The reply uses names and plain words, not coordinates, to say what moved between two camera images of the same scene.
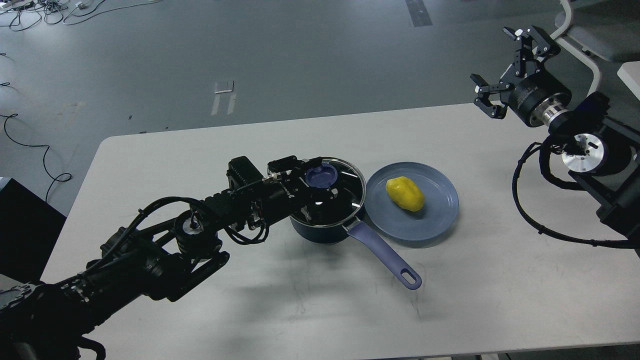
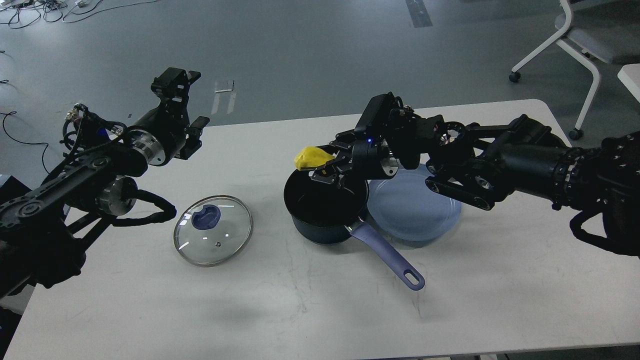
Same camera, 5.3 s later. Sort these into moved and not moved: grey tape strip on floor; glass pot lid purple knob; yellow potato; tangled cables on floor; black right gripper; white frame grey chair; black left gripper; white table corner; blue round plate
Moved: black left gripper; black right gripper; glass pot lid purple knob; yellow potato
Not moved: white table corner; grey tape strip on floor; blue round plate; tangled cables on floor; white frame grey chair
